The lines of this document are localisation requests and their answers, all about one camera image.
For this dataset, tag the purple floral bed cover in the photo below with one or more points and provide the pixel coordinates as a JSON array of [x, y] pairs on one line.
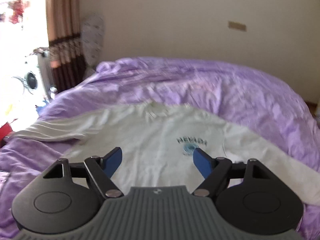
[[265, 104]]

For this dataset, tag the white washing machine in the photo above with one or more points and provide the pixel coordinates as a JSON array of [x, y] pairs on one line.
[[37, 75]]

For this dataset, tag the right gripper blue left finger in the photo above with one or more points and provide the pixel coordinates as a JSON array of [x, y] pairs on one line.
[[100, 171]]

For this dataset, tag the white printed sweatshirt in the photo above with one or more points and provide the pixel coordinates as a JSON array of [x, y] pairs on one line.
[[158, 142]]

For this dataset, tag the brown wall plate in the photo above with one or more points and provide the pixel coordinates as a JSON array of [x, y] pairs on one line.
[[237, 26]]

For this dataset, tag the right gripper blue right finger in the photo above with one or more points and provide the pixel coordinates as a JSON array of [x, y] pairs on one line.
[[214, 171]]

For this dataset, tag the brown striped curtain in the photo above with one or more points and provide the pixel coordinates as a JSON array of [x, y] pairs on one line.
[[67, 61]]

